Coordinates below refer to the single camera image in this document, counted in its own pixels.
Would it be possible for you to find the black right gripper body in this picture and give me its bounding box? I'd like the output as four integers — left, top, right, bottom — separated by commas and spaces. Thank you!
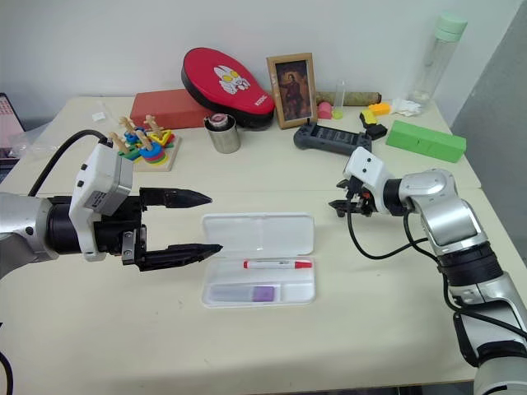
341, 176, 379, 218

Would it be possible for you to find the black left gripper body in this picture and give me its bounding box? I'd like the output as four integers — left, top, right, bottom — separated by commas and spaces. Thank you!
91, 193, 150, 269

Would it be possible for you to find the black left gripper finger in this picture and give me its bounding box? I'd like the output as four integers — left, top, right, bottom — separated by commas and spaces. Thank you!
138, 243, 225, 273
138, 187, 214, 210

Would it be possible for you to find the red whiteboard marker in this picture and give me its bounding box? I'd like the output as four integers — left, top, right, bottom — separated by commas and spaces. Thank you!
242, 258, 313, 271

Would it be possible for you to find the white plastic pencil case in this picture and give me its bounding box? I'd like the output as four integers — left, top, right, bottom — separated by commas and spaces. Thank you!
200, 211, 317, 309

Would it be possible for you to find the dark grey game controller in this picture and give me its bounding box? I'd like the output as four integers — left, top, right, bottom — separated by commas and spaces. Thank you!
292, 117, 374, 158

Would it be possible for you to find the wooden colourful stacking toy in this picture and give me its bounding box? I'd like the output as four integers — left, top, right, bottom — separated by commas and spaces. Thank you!
107, 114, 183, 174

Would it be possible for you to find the small black box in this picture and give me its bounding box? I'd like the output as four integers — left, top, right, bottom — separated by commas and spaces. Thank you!
363, 123, 389, 142

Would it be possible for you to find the metal cup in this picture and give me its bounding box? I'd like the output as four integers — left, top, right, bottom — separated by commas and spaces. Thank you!
203, 114, 242, 155

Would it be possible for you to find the green rectangular box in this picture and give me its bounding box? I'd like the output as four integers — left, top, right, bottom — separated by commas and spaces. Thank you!
385, 119, 468, 164

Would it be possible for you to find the glass test tube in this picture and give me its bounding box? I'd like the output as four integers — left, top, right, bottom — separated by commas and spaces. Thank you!
333, 80, 348, 119

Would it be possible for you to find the brown rolled scroll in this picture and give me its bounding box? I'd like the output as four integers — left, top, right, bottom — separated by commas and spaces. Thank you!
314, 90, 384, 106

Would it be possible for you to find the red rectangular block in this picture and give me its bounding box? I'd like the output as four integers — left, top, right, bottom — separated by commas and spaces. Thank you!
129, 88, 218, 131

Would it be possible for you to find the white crumpled tissue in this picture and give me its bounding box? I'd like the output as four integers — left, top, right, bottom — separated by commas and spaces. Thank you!
388, 97, 426, 117

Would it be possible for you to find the clear plastic bag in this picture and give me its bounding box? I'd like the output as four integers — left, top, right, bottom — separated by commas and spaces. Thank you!
7, 122, 80, 160

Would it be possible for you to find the red oval punching pad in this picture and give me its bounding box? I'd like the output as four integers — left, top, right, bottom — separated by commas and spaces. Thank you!
180, 47, 277, 131

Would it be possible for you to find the clear bottle with green lid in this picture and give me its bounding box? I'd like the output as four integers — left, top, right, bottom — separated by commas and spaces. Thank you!
407, 11, 469, 109

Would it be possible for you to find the laptop with pink screen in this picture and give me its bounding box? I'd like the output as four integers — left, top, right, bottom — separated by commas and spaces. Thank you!
0, 91, 26, 162

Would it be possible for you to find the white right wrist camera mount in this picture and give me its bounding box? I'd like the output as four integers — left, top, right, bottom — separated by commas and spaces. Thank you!
343, 146, 397, 207

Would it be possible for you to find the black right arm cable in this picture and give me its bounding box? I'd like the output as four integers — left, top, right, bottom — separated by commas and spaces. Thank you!
346, 203, 460, 314

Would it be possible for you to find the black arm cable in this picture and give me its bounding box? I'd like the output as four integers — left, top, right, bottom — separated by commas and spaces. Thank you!
346, 203, 460, 314
27, 129, 114, 198

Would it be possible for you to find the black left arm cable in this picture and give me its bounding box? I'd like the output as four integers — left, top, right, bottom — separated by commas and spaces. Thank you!
27, 129, 114, 198

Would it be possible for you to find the wooden picture frame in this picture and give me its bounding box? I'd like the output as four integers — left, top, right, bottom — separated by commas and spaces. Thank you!
265, 52, 319, 130

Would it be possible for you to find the thin black cable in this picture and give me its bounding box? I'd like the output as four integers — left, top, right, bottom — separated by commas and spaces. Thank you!
0, 349, 15, 395

